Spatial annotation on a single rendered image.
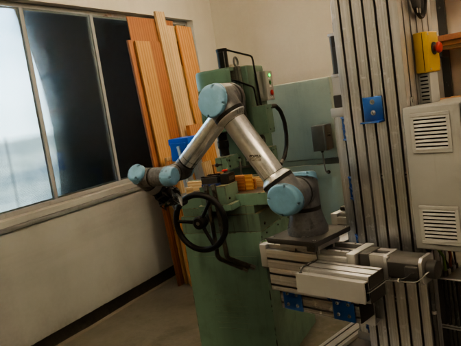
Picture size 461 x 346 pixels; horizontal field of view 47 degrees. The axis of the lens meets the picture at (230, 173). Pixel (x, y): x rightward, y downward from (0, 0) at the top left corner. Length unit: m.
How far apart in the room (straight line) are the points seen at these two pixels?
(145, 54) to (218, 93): 2.41
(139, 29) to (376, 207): 2.82
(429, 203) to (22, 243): 2.38
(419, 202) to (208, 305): 1.37
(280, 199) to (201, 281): 1.11
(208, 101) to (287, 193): 0.42
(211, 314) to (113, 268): 1.28
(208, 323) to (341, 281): 1.26
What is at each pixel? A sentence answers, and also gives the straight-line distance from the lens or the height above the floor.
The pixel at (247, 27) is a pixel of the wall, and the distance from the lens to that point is 5.18.
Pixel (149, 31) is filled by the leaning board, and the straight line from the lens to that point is 4.41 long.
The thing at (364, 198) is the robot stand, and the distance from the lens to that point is 1.97.
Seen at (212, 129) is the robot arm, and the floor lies 1.24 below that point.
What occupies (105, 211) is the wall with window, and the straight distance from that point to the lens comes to 3.86.
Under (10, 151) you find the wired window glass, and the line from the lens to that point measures 3.45.
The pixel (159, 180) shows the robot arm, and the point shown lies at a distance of 2.04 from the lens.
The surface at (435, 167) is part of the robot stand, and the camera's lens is 1.78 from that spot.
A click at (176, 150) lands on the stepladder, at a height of 1.09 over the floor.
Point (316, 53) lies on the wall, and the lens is 4.89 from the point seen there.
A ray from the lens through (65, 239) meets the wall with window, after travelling 3.60.
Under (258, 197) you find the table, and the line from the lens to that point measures 2.50.
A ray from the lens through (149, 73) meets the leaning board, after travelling 4.18.
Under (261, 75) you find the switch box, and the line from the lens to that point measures 2.89.
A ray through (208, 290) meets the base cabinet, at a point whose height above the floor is 0.41.
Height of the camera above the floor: 1.32
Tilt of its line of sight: 7 degrees down
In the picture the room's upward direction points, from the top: 8 degrees counter-clockwise
